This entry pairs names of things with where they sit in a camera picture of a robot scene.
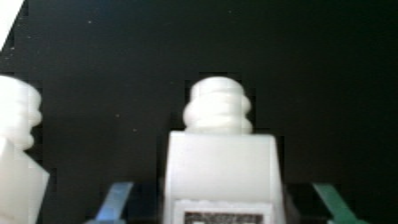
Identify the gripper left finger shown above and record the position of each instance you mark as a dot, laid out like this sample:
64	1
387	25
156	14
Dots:
112	206

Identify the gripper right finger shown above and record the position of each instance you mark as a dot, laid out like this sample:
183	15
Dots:
343	216

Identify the white right obstacle block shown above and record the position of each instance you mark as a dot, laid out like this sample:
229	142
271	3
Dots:
10	9

